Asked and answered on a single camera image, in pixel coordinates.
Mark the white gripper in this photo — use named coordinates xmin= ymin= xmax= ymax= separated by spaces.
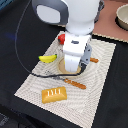
xmin=63 ymin=32 xmax=92 ymax=73

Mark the yellow toy banana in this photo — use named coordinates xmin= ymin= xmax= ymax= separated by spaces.
xmin=38 ymin=54 xmax=57 ymax=63

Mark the orange toy bread pastry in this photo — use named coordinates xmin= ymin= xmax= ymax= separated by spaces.
xmin=42 ymin=87 xmax=67 ymax=103

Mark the red toy tomato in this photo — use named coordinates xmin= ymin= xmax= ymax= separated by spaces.
xmin=58 ymin=34 xmax=65 ymax=45

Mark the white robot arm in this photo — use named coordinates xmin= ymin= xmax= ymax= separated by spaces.
xmin=32 ymin=0 xmax=100 ymax=72

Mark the tan round wooden plate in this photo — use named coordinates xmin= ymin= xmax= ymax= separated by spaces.
xmin=58 ymin=58 xmax=81 ymax=74

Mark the beige woven placemat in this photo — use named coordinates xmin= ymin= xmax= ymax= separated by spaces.
xmin=15 ymin=39 xmax=116 ymax=128

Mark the grey metal pot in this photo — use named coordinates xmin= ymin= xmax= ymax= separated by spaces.
xmin=97 ymin=0 xmax=104 ymax=16

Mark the cream ceramic bowl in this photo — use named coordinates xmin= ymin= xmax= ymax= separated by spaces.
xmin=116 ymin=4 xmax=128 ymax=30

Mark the knife with wooden handle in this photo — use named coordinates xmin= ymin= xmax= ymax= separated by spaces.
xmin=90 ymin=58 xmax=99 ymax=63

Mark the fork with wooden handle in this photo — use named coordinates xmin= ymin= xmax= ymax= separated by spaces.
xmin=59 ymin=78 xmax=86 ymax=89

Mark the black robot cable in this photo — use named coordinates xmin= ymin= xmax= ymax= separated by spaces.
xmin=14 ymin=0 xmax=88 ymax=79

